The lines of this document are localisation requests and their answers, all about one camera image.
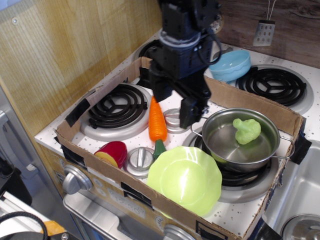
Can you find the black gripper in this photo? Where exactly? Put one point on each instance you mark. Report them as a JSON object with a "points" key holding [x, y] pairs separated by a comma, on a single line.
{"points": [[181, 70]]}

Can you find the light green toy broccoli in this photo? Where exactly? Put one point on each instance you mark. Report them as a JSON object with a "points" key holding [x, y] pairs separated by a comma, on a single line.
{"points": [[247, 130]]}

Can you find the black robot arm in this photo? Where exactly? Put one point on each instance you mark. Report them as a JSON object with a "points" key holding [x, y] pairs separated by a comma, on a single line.
{"points": [[184, 22]]}

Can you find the silver stove knob centre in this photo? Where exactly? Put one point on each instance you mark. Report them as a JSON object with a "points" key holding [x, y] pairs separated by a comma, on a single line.
{"points": [[172, 120]]}

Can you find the silver stove knob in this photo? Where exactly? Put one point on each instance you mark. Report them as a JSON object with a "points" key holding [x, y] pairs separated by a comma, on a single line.
{"points": [[139, 161], [172, 120]]}

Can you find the orange toy carrot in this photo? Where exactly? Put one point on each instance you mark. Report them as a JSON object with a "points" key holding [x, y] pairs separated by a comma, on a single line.
{"points": [[157, 128]]}

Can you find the brown cardboard fence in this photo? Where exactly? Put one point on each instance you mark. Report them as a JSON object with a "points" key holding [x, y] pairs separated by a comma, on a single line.
{"points": [[224, 95]]}

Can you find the black front left burner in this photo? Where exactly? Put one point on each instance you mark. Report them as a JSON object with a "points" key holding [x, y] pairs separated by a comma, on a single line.
{"points": [[121, 114]]}

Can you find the black burner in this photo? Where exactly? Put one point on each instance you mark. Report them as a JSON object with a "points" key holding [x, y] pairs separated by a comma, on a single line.
{"points": [[244, 187], [121, 114], [146, 49], [279, 84]]}

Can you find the black back left burner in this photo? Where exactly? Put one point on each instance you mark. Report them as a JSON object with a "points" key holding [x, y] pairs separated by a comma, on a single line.
{"points": [[146, 49]]}

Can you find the light blue plastic bowl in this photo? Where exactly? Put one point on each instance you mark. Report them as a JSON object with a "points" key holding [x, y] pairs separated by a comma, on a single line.
{"points": [[231, 66]]}

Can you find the silver stove knob front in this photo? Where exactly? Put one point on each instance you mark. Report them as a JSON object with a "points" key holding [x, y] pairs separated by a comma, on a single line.
{"points": [[139, 161]]}

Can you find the stainless steel pot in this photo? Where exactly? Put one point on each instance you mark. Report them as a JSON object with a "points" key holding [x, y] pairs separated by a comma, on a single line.
{"points": [[218, 135]]}

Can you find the light green plastic plate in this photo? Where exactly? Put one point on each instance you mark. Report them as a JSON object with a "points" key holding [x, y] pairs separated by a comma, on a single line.
{"points": [[189, 177]]}

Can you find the hanging metal strainer spoon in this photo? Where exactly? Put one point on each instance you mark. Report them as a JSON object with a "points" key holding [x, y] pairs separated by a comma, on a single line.
{"points": [[217, 25]]}

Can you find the black front right burner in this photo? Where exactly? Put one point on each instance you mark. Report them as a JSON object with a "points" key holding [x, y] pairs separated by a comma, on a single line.
{"points": [[244, 187]]}

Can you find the hanging metal spatula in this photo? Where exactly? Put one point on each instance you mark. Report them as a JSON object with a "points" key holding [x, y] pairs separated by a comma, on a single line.
{"points": [[265, 28]]}

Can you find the black back right burner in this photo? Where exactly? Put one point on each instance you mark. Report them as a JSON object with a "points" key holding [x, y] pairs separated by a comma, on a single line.
{"points": [[279, 84]]}

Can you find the silver oven knob left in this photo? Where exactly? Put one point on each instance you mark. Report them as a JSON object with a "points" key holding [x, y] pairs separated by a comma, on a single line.
{"points": [[75, 180]]}

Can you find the silver oven knob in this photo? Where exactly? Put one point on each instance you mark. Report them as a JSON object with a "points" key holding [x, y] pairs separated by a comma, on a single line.
{"points": [[172, 232], [75, 180]]}

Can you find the silver oven knob right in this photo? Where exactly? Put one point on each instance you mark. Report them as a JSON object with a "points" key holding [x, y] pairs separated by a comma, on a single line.
{"points": [[172, 232]]}

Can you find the silver toy sink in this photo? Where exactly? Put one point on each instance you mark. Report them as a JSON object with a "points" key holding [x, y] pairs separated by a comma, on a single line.
{"points": [[294, 209]]}

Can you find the orange object bottom left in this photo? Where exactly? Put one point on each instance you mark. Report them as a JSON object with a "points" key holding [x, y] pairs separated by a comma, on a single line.
{"points": [[53, 228]]}

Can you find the silver oven door handle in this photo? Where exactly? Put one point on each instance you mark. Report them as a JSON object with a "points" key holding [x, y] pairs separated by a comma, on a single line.
{"points": [[99, 223]]}

